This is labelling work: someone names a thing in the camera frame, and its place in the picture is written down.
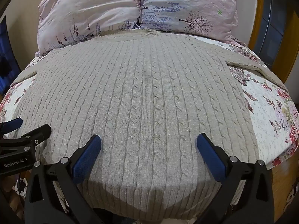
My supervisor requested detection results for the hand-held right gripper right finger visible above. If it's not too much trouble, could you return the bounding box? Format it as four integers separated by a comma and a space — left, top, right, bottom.
196, 133, 275, 224

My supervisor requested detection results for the white floral bed sheet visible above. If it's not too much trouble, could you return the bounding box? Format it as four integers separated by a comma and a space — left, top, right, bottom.
0, 36, 299, 217

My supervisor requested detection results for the yellow wooden frame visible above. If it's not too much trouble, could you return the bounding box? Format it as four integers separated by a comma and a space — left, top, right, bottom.
247, 0, 298, 83

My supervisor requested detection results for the pink pillow with tree print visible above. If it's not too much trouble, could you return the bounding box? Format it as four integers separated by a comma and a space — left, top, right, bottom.
139, 0, 239, 43

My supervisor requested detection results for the dark window pane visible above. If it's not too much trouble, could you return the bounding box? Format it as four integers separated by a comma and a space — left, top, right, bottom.
254, 0, 282, 66

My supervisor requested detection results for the floral patterned bedding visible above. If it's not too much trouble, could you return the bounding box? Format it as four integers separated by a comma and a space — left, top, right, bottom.
10, 29, 289, 220

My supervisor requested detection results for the pink floral pillow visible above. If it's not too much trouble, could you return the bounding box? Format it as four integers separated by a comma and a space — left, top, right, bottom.
35, 0, 143, 57

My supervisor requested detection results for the woven bamboo mat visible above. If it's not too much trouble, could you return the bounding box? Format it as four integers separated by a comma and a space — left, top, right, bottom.
271, 150, 298, 215

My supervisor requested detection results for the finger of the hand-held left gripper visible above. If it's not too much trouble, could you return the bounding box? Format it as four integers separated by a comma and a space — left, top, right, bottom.
0, 124, 52, 156
0, 118, 24, 136

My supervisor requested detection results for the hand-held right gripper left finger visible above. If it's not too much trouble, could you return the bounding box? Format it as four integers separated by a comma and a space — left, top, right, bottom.
24, 134, 104, 224

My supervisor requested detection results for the blue cloth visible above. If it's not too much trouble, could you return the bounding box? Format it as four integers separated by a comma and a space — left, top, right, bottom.
0, 16, 21, 96

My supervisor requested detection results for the black cable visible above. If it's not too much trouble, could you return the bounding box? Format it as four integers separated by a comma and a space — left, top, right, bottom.
15, 176, 30, 197

